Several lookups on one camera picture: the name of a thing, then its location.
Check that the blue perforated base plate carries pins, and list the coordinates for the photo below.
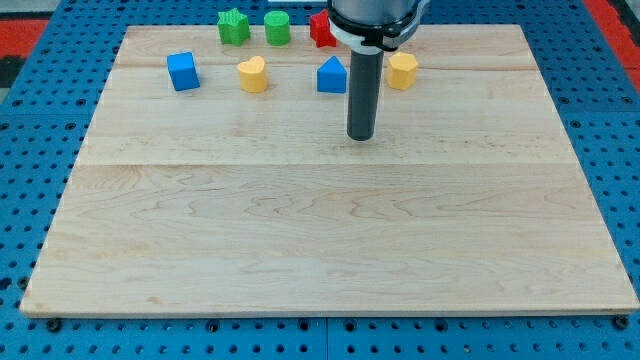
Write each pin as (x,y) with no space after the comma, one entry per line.
(47,111)

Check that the green cylinder block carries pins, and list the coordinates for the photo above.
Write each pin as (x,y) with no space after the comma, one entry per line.
(277,27)

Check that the blue cube block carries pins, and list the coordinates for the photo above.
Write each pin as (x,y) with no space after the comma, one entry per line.
(182,71)

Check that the yellow heart block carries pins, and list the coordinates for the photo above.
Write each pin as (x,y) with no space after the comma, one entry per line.
(252,75)

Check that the green star block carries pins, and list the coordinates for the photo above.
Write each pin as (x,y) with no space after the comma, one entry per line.
(233,27)

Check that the red star block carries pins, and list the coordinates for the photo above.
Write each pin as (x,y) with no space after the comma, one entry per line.
(320,31)

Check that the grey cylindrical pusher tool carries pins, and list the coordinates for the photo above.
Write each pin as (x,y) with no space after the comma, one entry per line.
(364,85)

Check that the wooden board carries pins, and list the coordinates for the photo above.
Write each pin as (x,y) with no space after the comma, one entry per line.
(218,203)

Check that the blue triangle block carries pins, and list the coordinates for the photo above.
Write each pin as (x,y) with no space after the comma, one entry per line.
(331,76)

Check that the yellow hexagon block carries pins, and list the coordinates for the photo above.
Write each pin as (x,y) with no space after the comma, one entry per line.
(401,71)

